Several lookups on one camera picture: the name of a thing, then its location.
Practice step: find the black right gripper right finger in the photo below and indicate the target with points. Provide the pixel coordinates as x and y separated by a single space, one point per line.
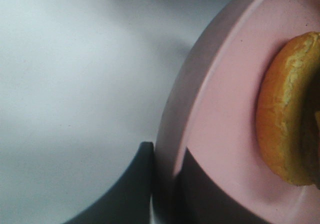
200 201

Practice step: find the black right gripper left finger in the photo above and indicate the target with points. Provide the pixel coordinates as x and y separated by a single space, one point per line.
128 200

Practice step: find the pink round plate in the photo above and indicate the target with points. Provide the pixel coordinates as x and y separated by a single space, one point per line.
211 112

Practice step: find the toy burger with lettuce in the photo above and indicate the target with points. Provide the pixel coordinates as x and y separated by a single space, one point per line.
287 119

